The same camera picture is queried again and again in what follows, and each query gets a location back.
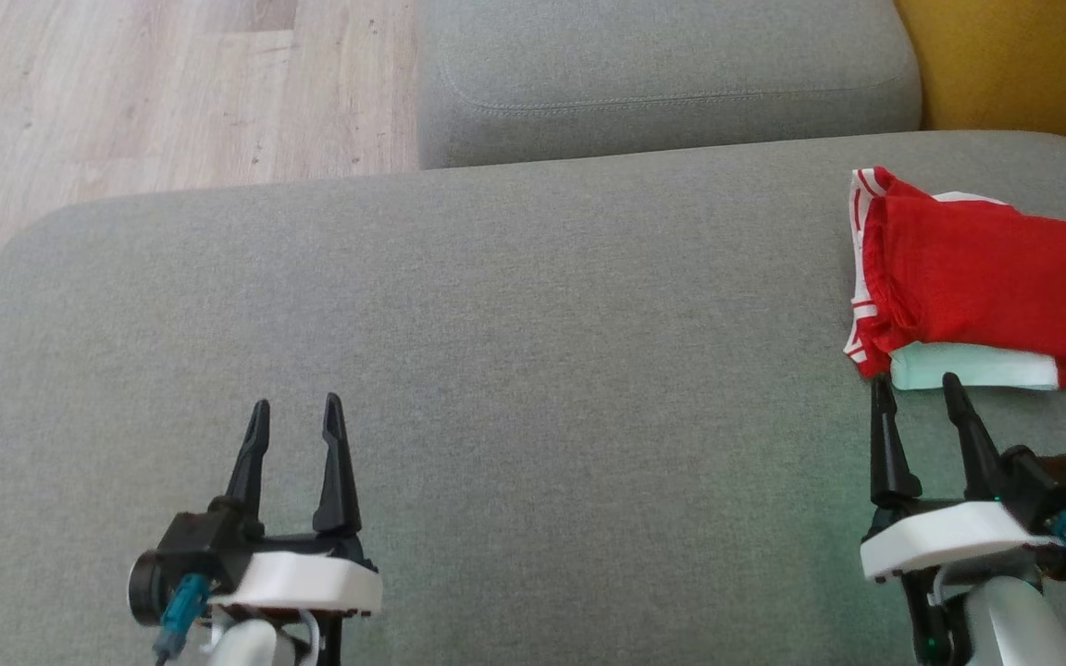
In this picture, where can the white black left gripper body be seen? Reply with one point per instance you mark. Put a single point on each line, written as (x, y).
(302, 578)

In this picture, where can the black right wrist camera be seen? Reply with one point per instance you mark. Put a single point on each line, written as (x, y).
(1056, 490)

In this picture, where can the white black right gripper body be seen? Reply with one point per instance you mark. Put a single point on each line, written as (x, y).
(940, 541)

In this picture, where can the red basketball jersey number 23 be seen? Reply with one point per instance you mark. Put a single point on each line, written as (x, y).
(977, 277)

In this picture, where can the grey sofa seat cushion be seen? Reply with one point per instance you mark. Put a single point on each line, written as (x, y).
(533, 370)

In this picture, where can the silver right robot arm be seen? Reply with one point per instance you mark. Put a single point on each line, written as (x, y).
(1005, 624)

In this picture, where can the mustard yellow upholstered furniture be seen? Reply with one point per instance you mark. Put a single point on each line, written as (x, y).
(1023, 65)

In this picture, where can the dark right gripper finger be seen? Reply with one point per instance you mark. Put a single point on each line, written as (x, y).
(973, 444)
(889, 453)

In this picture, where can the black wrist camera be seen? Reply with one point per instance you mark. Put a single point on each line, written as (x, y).
(1056, 490)
(195, 555)

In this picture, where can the grey sofa cushion with seam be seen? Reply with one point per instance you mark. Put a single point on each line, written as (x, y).
(663, 74)

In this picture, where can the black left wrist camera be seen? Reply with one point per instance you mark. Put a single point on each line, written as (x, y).
(195, 555)

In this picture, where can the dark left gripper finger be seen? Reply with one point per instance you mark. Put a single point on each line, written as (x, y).
(337, 472)
(249, 462)

